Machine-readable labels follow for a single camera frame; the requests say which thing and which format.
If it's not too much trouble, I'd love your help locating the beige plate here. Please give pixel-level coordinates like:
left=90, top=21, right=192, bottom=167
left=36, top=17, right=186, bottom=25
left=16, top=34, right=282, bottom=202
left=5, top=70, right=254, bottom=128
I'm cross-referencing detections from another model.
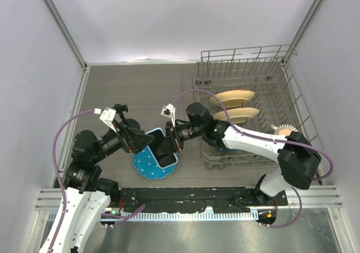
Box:
left=215, top=89, right=255, bottom=108
left=213, top=107, right=260, bottom=124

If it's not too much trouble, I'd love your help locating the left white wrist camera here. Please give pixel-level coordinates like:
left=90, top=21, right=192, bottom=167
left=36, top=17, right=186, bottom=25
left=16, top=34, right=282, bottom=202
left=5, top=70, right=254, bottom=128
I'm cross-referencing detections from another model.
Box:
left=94, top=107, right=116, bottom=132

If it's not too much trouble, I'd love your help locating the black phone stand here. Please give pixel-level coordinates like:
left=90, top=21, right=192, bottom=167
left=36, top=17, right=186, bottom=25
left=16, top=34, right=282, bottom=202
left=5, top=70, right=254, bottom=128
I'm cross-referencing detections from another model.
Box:
left=113, top=103, right=128, bottom=133

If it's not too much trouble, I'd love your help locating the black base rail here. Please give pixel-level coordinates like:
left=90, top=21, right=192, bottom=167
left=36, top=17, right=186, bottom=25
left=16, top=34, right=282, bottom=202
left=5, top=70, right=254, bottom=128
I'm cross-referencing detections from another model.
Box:
left=110, top=187, right=288, bottom=214

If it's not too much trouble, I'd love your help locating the beige plate front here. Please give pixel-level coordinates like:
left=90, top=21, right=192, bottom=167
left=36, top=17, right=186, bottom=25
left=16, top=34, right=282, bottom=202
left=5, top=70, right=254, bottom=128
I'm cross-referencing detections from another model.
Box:
left=213, top=107, right=260, bottom=124

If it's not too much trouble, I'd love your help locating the phone with light blue case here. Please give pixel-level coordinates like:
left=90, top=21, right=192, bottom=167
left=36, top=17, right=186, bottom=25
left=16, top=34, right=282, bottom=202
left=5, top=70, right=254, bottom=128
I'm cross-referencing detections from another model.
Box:
left=146, top=128, right=178, bottom=169

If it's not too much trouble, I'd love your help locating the metal wire dish rack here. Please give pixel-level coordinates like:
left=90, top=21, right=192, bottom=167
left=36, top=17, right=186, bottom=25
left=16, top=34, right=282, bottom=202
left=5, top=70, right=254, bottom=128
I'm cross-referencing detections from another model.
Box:
left=192, top=44, right=323, bottom=171

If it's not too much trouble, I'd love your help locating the white ribbed cup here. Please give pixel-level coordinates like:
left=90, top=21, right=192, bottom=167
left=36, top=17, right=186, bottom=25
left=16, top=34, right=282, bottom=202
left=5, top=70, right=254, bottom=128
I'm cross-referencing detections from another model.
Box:
left=271, top=124, right=298, bottom=136

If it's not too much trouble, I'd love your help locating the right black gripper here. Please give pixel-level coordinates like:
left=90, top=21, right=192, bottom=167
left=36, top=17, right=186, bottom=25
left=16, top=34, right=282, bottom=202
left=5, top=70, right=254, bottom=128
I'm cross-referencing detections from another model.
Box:
left=157, top=120, right=205, bottom=155

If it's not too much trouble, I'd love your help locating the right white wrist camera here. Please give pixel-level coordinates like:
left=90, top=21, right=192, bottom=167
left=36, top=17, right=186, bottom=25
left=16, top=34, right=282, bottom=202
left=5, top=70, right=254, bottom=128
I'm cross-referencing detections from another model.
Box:
left=160, top=103, right=176, bottom=126

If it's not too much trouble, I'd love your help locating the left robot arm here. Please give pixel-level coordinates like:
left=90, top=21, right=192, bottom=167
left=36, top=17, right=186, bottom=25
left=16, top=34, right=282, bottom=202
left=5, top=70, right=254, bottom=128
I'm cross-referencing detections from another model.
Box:
left=40, top=121, right=155, bottom=252

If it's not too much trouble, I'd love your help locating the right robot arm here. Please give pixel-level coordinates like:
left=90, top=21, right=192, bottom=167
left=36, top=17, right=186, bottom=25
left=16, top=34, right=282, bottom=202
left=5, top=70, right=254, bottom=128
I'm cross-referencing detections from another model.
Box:
left=157, top=102, right=321, bottom=205

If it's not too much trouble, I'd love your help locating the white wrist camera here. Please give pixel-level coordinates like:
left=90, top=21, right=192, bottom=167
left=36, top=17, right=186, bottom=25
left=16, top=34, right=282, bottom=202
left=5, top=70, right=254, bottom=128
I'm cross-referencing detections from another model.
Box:
left=160, top=103, right=176, bottom=126
left=94, top=107, right=116, bottom=132

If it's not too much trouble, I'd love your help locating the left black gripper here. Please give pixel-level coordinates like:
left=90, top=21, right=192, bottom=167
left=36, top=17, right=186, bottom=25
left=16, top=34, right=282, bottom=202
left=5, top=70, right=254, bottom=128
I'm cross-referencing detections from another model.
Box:
left=92, top=118, right=154, bottom=162

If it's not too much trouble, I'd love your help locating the white cable duct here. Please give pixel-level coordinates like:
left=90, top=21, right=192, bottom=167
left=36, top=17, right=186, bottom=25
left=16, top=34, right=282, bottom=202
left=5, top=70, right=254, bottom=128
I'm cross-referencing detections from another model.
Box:
left=49, top=211, right=259, bottom=222

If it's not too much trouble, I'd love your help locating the beige plate rear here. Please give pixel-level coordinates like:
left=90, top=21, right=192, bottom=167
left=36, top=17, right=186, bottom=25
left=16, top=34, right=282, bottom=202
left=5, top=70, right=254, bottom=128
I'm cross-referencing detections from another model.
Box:
left=215, top=89, right=255, bottom=108

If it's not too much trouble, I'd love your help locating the blue polka dot plate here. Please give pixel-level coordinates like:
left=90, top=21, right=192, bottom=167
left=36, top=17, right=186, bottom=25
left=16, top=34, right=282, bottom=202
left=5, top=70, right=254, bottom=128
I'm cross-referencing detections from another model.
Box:
left=133, top=146, right=178, bottom=180

